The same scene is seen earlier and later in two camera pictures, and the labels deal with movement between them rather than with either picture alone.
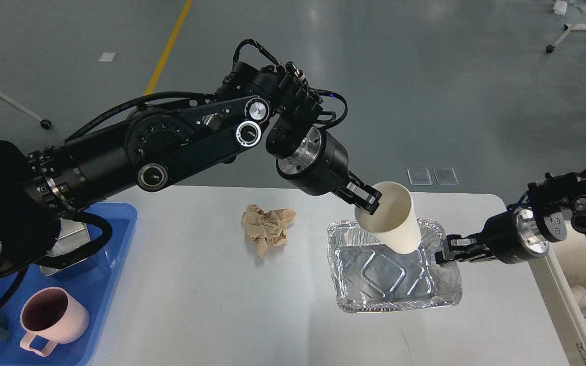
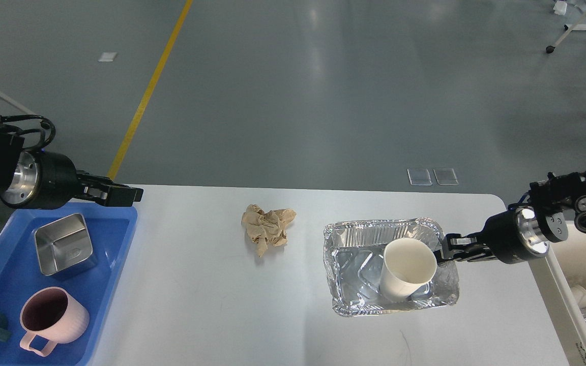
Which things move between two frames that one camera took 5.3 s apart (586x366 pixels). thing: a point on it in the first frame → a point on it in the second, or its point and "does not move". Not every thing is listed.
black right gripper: (515, 236) does not move
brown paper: (268, 227) does not move
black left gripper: (316, 168) → (45, 180)
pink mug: (51, 313) does not move
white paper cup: (394, 222) → (408, 265)
